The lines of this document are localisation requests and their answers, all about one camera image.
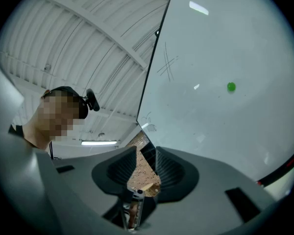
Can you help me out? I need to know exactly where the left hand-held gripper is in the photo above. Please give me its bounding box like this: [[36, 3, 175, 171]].
[[127, 188, 146, 230]]

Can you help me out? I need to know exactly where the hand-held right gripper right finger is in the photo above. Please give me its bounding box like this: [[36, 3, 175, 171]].
[[139, 145, 277, 234]]

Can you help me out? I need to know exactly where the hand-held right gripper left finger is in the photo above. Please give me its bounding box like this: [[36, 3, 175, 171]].
[[52, 145, 138, 230]]

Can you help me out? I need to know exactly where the printed cardboard box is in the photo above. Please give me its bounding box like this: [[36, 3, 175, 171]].
[[136, 183, 161, 197]]

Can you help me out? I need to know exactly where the long ceiling tube light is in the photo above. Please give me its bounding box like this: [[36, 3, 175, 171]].
[[80, 140, 118, 146]]

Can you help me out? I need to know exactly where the person's head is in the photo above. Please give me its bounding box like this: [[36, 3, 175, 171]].
[[23, 86, 88, 149]]

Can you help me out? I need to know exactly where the black whiteboard tray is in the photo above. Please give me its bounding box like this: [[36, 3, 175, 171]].
[[256, 153, 294, 186]]

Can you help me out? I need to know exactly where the person's black shirt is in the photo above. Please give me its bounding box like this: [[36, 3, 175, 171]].
[[8, 123, 25, 138]]

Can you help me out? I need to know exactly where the large whiteboard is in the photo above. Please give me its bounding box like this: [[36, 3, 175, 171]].
[[136, 0, 294, 188]]

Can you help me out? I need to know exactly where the black head-mounted camera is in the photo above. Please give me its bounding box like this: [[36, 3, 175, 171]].
[[85, 89, 100, 112]]

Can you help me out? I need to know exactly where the black head strap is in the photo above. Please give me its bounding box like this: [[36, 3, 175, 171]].
[[48, 86, 89, 119]]

